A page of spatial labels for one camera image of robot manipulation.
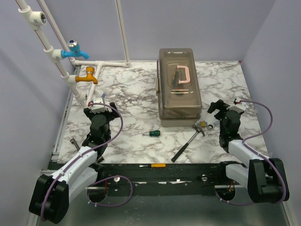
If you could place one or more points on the green stubby screwdriver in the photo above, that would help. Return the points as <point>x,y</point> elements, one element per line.
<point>154,133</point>

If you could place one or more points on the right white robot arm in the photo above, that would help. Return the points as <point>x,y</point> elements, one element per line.
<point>262,176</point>

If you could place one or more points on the blue water tap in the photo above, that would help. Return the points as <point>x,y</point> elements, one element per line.
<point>74,50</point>

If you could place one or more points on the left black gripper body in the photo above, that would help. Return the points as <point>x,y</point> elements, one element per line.
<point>110,115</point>

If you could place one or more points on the white pvc pipe frame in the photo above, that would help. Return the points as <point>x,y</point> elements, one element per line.
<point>82,91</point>

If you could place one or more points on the metal socket wrench bar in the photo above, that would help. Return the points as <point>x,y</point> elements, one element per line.
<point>74,143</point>

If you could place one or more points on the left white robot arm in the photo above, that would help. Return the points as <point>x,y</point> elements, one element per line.
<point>53,193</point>

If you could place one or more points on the beige translucent tool box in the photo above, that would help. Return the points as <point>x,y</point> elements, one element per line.
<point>177,88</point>

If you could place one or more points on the orange handle screwdriver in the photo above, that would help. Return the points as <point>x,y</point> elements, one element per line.
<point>156,165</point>

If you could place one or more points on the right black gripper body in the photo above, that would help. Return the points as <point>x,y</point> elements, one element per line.
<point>220,118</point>

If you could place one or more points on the black handle long hammer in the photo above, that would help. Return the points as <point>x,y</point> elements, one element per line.
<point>198,130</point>

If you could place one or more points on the orange water tap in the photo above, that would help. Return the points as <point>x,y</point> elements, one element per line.
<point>89,76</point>

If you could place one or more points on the silver ratchet wrench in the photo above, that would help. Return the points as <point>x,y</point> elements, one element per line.
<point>211,126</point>

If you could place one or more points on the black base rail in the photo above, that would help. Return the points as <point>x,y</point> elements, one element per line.
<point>122,180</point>

